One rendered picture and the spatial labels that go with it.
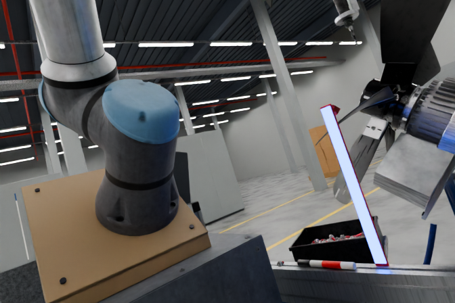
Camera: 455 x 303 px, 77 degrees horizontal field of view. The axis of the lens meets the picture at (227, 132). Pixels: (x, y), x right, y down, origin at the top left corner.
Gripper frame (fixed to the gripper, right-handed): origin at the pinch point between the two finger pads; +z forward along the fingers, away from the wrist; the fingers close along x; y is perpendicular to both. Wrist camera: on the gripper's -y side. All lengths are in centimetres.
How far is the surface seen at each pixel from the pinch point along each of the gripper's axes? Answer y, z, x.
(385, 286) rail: 64, 26, 30
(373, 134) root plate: 16.6, 42.2, 20.9
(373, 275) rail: 63, 25, 27
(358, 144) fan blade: 18, 46, 16
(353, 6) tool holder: -8.2, 11.4, 15.8
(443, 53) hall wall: -975, 841, 76
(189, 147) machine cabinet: -207, 416, -452
